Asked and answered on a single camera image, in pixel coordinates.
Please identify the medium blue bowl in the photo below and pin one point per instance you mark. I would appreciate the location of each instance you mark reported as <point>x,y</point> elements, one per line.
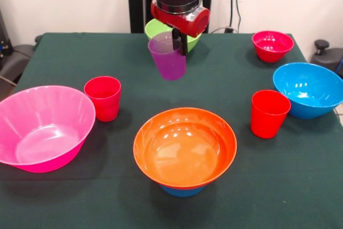
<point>182,191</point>

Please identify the purple cup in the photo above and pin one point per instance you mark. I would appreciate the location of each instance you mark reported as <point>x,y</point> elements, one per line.
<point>168,62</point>

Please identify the black equipment tower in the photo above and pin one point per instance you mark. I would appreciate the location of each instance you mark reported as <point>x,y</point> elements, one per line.
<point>4,38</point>

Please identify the large pink bowl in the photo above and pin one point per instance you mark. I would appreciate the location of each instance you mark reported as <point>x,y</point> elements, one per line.
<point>40,132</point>

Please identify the dark green tablecloth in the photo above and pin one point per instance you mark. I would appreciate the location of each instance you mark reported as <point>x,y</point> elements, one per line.
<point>80,199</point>

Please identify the red cup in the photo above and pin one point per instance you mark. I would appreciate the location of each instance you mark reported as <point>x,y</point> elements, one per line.
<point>103,103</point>
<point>268,121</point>

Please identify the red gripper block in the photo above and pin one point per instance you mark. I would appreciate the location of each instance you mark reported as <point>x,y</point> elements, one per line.
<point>185,21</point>

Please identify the large blue bowl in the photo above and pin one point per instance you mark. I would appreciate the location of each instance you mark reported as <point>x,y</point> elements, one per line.
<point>308,92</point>

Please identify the green bowl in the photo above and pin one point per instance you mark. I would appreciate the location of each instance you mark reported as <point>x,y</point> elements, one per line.
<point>155,29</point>

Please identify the small red bowl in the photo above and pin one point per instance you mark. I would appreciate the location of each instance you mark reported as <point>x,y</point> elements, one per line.
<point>272,49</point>

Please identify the black pedestal foot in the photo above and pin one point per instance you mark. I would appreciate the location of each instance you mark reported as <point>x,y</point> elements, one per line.
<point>329,57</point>
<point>16,60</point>

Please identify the orange bowl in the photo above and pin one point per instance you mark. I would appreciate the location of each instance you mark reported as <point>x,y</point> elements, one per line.
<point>185,148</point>

